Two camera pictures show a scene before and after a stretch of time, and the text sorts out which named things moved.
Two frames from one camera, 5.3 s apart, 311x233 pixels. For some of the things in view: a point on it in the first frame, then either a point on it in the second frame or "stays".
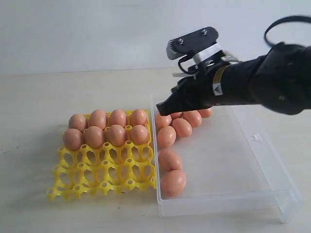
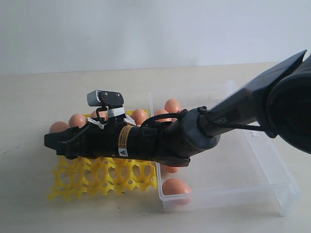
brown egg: (139, 116) stays
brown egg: (161, 121) stays
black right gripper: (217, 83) -> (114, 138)
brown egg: (77, 122) stays
